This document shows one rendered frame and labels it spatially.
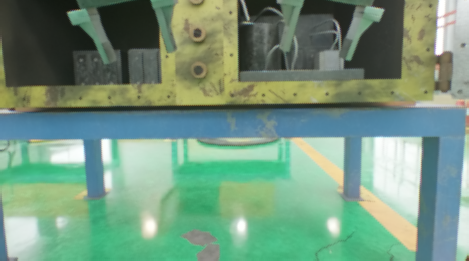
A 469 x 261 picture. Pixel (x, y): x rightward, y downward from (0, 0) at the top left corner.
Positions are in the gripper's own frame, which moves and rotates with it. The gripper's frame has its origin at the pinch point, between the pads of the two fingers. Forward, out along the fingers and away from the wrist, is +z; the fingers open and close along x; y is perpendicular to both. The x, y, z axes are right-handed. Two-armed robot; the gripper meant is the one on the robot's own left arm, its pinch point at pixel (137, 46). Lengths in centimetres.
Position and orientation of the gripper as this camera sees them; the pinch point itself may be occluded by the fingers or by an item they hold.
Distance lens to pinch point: 51.6
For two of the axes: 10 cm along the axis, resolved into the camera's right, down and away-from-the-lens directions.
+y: 0.7, -4.8, 8.7
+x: -9.8, 1.2, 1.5
